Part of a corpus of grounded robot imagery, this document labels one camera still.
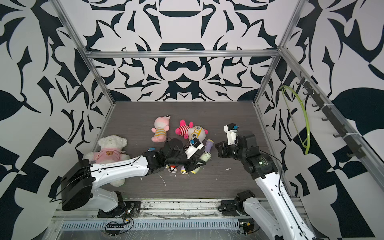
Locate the white teddy bear pink shirt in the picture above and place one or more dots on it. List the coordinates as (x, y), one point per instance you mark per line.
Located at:
(111, 151)

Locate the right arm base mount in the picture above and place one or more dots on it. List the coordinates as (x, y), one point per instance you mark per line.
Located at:
(235, 208)

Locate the black connector box right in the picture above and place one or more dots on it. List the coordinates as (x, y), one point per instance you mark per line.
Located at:
(246, 228)

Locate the black connector box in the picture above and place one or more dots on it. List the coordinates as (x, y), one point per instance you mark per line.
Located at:
(246, 228)
(114, 228)

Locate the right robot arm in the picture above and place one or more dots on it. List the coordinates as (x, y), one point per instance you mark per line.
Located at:
(284, 222)

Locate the black connector box left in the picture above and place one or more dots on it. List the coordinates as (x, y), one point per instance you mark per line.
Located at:
(114, 228)

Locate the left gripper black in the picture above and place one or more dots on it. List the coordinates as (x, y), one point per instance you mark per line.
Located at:
(192, 161)

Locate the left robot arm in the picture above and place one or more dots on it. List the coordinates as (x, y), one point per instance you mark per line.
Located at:
(82, 184)

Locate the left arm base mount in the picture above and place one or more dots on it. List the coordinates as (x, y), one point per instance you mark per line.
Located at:
(124, 209)

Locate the green hoop on wall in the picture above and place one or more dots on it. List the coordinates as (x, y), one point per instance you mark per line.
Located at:
(307, 142)

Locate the red flashlight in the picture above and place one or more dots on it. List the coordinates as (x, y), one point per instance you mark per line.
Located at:
(172, 170)

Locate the white plush yellow glasses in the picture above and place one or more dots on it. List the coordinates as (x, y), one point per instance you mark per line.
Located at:
(190, 131)

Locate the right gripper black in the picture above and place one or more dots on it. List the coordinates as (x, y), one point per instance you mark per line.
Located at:
(222, 150)

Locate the light green flashlight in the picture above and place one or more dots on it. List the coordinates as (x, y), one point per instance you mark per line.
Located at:
(203, 159)

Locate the black hook rail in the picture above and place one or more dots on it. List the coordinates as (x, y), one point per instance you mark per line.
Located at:
(344, 130)

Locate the purple flashlight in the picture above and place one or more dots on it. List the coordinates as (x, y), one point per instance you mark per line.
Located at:
(183, 171)
(209, 145)

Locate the pink plush striped shirt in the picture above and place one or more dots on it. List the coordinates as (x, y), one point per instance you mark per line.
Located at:
(162, 126)

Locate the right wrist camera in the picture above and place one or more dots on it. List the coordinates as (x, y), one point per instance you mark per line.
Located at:
(231, 130)

